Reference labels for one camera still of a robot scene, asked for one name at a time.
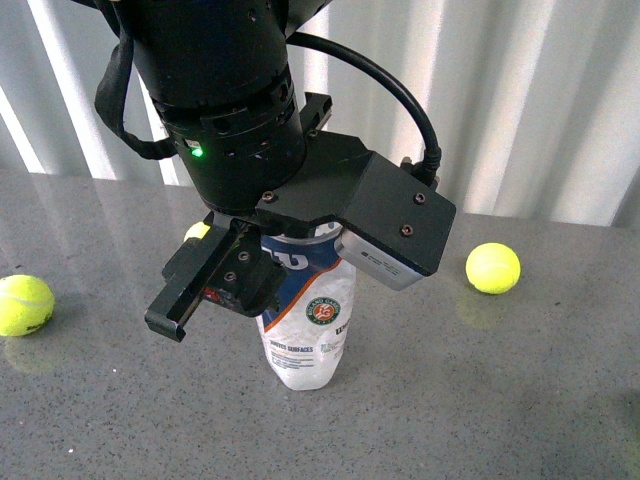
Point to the yellow tennis ball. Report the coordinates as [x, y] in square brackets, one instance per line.
[196, 231]
[493, 268]
[27, 303]

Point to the yellow tennis ball far right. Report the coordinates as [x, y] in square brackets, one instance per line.
[493, 268]

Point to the clear Wilson tennis ball can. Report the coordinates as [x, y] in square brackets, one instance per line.
[304, 335]

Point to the yellow tennis ball centre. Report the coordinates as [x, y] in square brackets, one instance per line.
[196, 231]

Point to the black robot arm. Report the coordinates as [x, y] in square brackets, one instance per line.
[209, 81]

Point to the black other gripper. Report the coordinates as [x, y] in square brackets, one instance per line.
[235, 155]

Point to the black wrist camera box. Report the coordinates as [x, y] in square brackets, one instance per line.
[395, 228]

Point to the yellow tennis ball near left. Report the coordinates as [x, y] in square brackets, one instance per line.
[27, 303]

